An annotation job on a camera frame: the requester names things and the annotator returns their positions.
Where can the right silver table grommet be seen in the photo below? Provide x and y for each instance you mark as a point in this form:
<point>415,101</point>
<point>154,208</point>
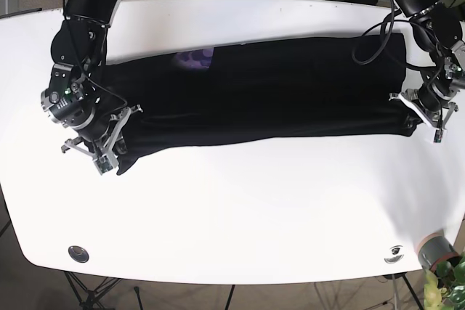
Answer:
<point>395,254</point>

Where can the grey plant pot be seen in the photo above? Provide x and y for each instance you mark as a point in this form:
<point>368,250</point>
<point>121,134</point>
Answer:
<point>433,249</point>

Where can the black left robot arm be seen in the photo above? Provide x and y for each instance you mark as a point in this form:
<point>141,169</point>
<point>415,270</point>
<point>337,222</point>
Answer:
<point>438,32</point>

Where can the black T-shirt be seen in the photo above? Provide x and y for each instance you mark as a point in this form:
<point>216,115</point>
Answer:
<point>300,87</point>

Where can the green potted plant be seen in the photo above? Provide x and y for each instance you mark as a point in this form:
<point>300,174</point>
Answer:
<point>444,288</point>

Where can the silver table grommet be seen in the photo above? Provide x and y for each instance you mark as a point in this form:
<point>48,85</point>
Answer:
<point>395,254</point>
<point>78,254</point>

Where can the left silver table grommet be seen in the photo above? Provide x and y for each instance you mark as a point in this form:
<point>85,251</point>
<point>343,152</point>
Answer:
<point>78,254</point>

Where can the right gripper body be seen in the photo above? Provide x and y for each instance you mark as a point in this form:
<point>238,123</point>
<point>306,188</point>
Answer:
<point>84,104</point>

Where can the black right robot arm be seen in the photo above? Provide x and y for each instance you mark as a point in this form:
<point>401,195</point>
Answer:
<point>83,41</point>

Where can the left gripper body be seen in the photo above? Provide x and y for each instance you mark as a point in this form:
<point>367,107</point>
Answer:
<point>440,85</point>

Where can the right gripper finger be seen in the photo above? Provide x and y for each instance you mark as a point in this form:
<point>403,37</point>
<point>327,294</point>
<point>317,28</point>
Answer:
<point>127,125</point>
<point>103,159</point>

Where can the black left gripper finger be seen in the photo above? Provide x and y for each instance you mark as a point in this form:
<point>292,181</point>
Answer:
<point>415,114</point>
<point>439,121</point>

